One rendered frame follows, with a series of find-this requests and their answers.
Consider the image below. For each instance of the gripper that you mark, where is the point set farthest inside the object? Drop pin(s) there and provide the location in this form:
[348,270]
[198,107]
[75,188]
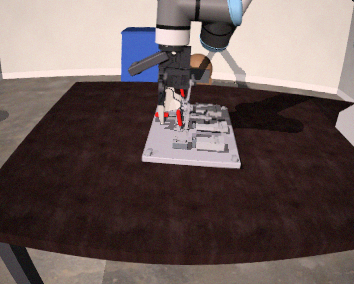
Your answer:
[177,70]

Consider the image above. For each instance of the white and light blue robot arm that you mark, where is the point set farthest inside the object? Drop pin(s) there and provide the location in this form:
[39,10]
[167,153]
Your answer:
[173,26]

